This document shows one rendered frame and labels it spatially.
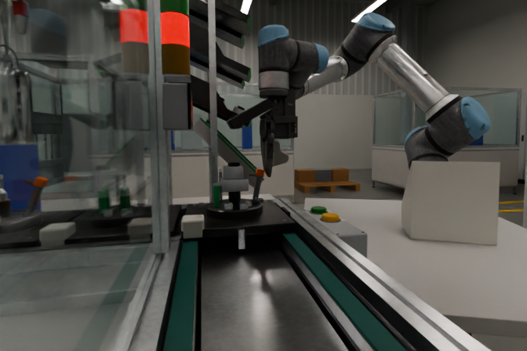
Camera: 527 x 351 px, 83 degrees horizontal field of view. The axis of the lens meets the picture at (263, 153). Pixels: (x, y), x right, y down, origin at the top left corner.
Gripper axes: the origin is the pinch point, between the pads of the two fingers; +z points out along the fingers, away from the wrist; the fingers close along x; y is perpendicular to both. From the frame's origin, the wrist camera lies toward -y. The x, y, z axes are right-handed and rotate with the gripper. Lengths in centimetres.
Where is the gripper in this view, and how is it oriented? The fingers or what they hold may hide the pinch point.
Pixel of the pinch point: (266, 171)
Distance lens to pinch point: 74.6
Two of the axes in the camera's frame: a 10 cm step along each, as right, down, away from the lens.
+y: 9.8, -0.2, 2.0
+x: -2.0, -0.6, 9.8
